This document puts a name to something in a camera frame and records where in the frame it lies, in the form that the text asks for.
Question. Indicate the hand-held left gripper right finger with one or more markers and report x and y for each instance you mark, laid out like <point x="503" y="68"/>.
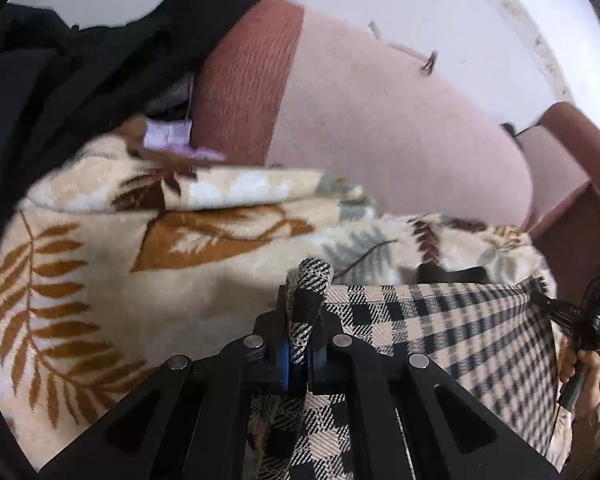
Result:
<point x="316" y="366"/>

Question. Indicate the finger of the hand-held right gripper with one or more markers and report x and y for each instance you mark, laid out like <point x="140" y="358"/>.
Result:
<point x="560" y="310"/>

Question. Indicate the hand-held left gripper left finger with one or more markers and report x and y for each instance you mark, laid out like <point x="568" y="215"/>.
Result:
<point x="280" y="366"/>

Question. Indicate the checked shirt with brown collar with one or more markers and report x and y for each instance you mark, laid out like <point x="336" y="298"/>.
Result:
<point x="455" y="330"/>

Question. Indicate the person's right forearm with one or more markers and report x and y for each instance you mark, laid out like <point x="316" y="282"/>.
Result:
<point x="590" y="435"/>

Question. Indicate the person's right hand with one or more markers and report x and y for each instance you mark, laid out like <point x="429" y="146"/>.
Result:
<point x="587" y="385"/>

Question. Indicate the small black object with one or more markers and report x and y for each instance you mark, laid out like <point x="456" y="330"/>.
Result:
<point x="508" y="129"/>

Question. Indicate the leaf print blanket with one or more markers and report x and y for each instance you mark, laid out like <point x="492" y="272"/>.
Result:
<point x="105" y="270"/>

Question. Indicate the pink sofa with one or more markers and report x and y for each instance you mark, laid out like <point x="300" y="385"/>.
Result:
<point x="380" y="135"/>

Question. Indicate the purple and white packet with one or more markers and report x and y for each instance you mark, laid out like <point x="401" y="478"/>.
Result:
<point x="167" y="135"/>

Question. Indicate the black eyeglasses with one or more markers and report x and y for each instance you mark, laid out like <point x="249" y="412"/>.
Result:
<point x="430" y="62"/>

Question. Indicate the black garment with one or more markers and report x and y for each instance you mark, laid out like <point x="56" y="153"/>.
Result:
<point x="80" y="60"/>

